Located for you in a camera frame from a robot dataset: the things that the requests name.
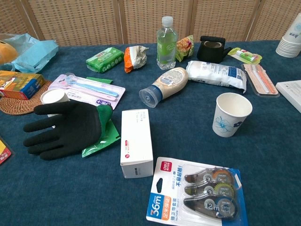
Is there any white paper cup blue flower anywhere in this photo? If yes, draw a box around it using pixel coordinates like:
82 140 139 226
212 92 253 138

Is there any small plain white paper cup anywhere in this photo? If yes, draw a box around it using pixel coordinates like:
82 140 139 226
40 89 71 118

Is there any white rectangular carton box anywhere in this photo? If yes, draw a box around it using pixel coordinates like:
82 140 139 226
120 108 154 179

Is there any beige squeeze sauce bottle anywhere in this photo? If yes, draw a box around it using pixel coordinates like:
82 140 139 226
138 66 189 109

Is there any blue tablecloth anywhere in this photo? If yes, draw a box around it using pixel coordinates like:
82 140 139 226
0 40 301 226

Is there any green foil packet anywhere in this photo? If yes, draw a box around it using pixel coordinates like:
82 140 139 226
81 119 121 158

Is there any crumpled orange snack bag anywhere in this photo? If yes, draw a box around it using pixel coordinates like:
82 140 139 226
124 45 150 74

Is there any small flat green packet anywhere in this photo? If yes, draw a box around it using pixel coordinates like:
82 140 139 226
86 76 113 85

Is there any pink toothbrush blister pack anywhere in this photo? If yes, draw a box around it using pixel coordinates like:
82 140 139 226
48 72 126 111

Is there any clear bottle green label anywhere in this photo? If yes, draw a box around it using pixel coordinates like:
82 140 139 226
156 16 179 71

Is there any green wet wipes pack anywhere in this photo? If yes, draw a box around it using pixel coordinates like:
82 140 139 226
86 47 125 73

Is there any green yellow snack packet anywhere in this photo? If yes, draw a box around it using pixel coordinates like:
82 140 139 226
175 34 195 63

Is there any white bag blue print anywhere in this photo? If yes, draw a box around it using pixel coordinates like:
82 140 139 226
185 60 248 94

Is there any blue correction tape pack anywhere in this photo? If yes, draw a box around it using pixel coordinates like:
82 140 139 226
145 157 249 226

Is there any black work glove green cuff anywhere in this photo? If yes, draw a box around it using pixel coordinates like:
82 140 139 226
23 101 113 161

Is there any glue stick package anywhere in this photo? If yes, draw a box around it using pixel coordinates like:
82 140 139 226
227 47 263 65

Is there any wicker folding screen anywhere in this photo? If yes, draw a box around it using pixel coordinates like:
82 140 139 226
0 0 301 47

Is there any light blue printed plastic bag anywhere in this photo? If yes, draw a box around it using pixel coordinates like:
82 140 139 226
0 32 59 73

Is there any orange yellow cardboard box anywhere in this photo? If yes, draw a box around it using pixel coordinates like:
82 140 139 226
0 70 46 101

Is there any round woven rattan coaster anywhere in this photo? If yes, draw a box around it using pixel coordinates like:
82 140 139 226
0 80 53 116

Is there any flat white box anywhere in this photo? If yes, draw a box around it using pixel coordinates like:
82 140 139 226
275 80 301 113

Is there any stack of paper cups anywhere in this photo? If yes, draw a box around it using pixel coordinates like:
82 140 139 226
275 13 301 58

